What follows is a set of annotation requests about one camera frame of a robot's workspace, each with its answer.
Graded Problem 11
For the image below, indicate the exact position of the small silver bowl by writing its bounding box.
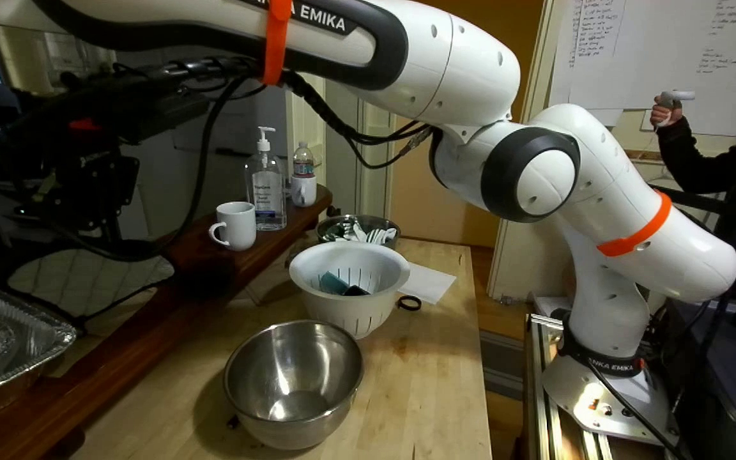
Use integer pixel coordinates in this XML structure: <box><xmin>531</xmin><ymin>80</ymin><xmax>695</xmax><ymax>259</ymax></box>
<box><xmin>223</xmin><ymin>319</ymin><xmax>364</xmax><ymax>453</ymax></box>

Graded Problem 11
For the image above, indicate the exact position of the white colander bowl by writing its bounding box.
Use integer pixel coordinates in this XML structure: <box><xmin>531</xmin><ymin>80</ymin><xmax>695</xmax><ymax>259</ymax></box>
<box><xmin>288</xmin><ymin>244</ymin><xmax>412</xmax><ymax>341</ymax></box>

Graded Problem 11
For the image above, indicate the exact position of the plastic water bottle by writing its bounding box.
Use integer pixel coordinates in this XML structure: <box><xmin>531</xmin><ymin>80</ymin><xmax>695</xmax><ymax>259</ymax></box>
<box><xmin>292</xmin><ymin>145</ymin><xmax>318</xmax><ymax>208</ymax></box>

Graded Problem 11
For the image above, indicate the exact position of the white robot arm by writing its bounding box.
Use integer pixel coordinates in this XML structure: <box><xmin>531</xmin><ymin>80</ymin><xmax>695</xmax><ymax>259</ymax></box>
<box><xmin>0</xmin><ymin>0</ymin><xmax>736</xmax><ymax>305</ymax></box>

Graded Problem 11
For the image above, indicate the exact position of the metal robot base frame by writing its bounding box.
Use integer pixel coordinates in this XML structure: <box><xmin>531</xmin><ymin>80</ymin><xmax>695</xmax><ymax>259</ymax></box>
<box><xmin>524</xmin><ymin>296</ymin><xmax>692</xmax><ymax>460</ymax></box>

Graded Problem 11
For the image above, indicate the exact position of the large white mug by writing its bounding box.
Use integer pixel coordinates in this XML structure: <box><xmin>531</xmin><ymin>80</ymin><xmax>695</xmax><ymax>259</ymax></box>
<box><xmin>209</xmin><ymin>202</ymin><xmax>257</xmax><ymax>250</ymax></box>

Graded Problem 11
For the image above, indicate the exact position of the clear sanitizer pump bottle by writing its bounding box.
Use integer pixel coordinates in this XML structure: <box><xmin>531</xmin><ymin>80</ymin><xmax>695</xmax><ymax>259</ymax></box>
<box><xmin>251</xmin><ymin>126</ymin><xmax>286</xmax><ymax>231</ymax></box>

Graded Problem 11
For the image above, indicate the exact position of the white paper sheet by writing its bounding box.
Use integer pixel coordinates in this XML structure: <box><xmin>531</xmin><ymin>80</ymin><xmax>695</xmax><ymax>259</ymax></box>
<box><xmin>401</xmin><ymin>263</ymin><xmax>456</xmax><ymax>305</ymax></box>

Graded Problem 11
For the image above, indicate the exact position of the dark wooden counter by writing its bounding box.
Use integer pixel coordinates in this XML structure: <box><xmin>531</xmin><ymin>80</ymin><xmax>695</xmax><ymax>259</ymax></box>
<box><xmin>0</xmin><ymin>186</ymin><xmax>333</xmax><ymax>460</ymax></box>

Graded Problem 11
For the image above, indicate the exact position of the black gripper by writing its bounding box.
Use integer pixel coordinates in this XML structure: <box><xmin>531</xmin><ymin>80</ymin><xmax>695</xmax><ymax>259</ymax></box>
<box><xmin>0</xmin><ymin>71</ymin><xmax>217</xmax><ymax>232</ymax></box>

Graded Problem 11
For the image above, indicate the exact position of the whiteboard on wall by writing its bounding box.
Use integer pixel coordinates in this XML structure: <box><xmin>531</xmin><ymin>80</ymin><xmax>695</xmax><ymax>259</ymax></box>
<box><xmin>550</xmin><ymin>0</ymin><xmax>736</xmax><ymax>136</ymax></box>

